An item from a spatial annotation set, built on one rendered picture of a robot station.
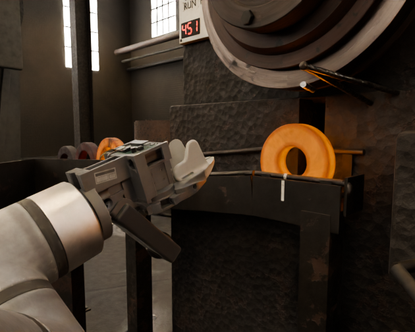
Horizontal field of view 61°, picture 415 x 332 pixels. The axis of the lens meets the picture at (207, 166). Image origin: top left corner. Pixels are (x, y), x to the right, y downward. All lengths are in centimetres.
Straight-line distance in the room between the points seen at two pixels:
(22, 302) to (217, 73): 83
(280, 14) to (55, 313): 52
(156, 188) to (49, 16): 1118
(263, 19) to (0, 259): 52
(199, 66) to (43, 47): 1030
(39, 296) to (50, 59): 1101
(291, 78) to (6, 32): 273
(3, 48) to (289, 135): 270
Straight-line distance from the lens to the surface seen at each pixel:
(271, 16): 64
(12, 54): 319
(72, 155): 152
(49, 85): 1117
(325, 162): 68
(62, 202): 38
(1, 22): 321
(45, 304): 34
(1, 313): 25
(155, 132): 347
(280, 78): 71
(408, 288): 57
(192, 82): 110
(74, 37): 769
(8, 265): 35
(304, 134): 70
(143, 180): 41
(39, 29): 1136
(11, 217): 37
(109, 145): 124
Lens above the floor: 80
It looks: 6 degrees down
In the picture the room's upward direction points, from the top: straight up
